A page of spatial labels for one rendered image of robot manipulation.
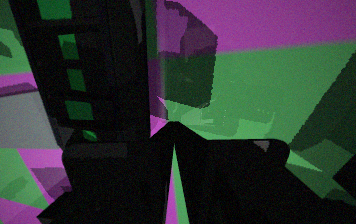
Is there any dark grey controller unit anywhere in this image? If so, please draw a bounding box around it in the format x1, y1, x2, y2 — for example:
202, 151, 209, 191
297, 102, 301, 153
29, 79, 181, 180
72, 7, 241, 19
9, 0, 151, 151

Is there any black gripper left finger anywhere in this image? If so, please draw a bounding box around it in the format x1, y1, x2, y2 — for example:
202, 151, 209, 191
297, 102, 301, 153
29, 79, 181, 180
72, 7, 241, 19
61, 121, 174, 224

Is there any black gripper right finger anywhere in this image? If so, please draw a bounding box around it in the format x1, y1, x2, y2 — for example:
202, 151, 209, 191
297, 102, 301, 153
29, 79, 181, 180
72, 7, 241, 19
174, 121, 290, 224

